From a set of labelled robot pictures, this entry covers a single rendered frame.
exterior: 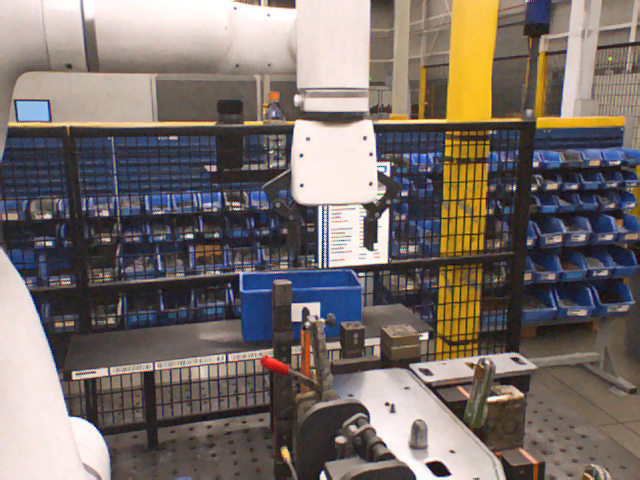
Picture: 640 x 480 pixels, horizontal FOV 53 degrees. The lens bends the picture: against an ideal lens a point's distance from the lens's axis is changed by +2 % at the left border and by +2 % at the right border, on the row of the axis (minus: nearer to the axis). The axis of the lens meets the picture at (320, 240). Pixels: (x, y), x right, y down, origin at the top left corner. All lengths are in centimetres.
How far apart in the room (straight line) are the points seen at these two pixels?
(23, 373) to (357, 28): 51
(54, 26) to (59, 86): 684
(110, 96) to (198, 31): 680
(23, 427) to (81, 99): 683
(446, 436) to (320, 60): 79
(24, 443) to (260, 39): 52
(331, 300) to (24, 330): 96
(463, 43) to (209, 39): 129
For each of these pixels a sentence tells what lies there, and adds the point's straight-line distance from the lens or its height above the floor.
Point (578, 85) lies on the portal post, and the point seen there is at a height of 168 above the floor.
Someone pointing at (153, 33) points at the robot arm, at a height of 168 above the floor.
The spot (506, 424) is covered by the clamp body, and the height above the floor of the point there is 98.
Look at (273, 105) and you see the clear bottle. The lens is 176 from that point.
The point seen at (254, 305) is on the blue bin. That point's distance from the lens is 157.
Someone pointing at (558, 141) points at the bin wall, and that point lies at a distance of 364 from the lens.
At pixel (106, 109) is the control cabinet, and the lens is 749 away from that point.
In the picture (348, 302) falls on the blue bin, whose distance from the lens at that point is 159.
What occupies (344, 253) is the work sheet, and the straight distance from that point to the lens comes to 178.
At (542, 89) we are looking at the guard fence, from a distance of 650.
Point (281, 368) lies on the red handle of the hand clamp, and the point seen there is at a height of 113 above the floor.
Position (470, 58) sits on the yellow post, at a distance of 191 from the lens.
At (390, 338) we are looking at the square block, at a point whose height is 105.
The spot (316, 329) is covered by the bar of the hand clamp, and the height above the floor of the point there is 120.
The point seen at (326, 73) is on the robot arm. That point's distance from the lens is 73.
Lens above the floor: 163
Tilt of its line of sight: 13 degrees down
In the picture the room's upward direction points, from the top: straight up
